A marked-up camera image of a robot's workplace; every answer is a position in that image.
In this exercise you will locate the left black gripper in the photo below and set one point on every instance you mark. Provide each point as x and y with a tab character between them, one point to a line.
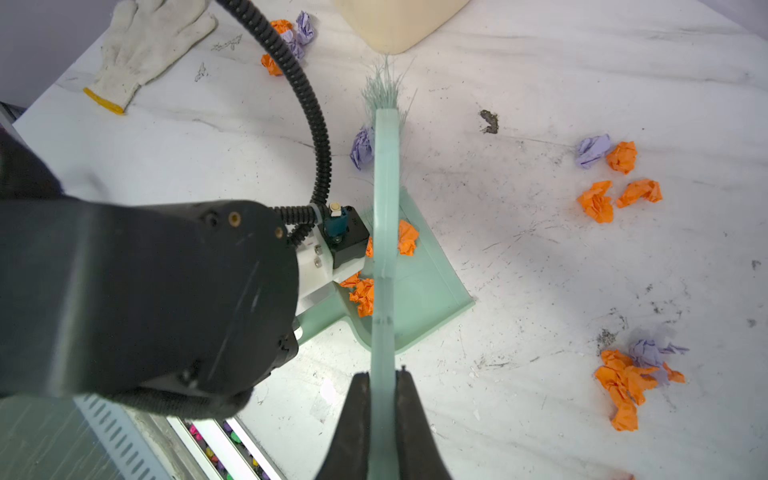
176	310

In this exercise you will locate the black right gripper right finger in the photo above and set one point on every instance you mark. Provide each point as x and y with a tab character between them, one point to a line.
418	455

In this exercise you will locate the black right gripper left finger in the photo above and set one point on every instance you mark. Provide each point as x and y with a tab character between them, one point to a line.
348	454

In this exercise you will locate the green plastic dustpan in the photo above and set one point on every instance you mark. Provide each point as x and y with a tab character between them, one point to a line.
428	293

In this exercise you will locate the green hand brush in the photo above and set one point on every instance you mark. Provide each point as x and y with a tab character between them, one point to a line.
381	95

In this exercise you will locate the orange purple scraps right cluster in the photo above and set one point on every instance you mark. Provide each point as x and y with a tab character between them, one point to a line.
627	376

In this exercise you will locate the lone purple paper scrap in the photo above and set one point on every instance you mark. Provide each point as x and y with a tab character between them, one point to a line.
363	151

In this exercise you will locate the white cotton work glove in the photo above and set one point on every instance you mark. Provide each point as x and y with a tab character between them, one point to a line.
143	40

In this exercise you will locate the orange paper scrap near bin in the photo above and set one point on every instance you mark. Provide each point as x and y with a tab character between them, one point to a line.
279	58

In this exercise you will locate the purple paper scrap near bin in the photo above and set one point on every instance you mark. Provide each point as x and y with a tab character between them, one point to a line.
298	35

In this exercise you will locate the cream trash bin yellow liner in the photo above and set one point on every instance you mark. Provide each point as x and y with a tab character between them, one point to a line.
394	26

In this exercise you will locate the aluminium front rail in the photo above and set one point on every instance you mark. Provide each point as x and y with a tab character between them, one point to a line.
92	438

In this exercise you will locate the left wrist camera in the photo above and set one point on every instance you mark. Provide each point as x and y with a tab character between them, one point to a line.
334	251

